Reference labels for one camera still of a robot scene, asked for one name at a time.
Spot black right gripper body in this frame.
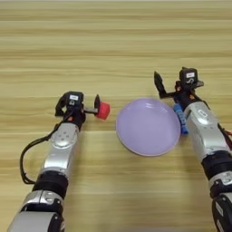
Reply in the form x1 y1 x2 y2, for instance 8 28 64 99
159 82 198 105

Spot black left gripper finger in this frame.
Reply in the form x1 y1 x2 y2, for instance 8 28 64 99
93 93 102 117
54 94 67 117

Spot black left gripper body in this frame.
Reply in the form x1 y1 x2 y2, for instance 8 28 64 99
62 104 96 130

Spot red cube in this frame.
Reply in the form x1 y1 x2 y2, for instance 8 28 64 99
97 101 111 121

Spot blue glue stick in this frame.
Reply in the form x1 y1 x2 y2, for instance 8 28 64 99
172 103 189 135

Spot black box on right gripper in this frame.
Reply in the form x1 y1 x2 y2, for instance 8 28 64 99
179 66 198 85

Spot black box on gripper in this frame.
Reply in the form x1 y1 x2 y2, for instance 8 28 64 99
63 91 84 107
179 66 198 85

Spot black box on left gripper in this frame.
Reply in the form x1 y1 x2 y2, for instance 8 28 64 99
63 91 84 107

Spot purple round plate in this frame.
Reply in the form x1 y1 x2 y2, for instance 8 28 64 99
115 98 182 158

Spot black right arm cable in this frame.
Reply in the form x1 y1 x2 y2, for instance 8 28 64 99
217 121 232 141

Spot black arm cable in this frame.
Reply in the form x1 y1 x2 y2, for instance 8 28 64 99
217 121 232 141
19 121 63 185

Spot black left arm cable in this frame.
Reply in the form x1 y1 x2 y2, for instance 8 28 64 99
19 121 63 185

